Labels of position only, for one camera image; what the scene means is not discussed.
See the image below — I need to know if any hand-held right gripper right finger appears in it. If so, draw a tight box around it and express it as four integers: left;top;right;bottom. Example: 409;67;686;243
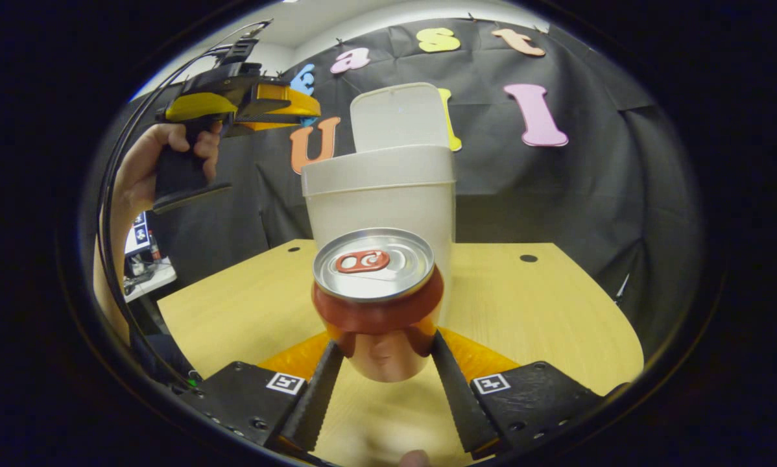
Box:
431;326;615;455

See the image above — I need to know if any white desktop garbage bin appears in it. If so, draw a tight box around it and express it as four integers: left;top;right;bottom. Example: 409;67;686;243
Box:
301;82;457;325

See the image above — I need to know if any white side desk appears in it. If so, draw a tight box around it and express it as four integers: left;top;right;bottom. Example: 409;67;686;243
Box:
123;256;178;304

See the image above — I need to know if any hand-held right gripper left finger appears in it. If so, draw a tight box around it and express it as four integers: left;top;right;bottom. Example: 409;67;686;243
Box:
194;331;346;455

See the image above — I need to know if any red pop can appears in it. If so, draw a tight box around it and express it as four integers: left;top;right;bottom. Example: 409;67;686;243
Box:
311;227;445;383

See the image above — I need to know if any black backdrop cloth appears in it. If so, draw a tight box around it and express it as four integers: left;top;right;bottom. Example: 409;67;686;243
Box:
103;12;704;361

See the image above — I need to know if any computer monitor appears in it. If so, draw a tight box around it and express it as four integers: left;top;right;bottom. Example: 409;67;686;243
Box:
125;211;157;257

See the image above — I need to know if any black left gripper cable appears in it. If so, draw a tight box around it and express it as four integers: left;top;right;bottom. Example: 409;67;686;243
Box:
97;18;274;383

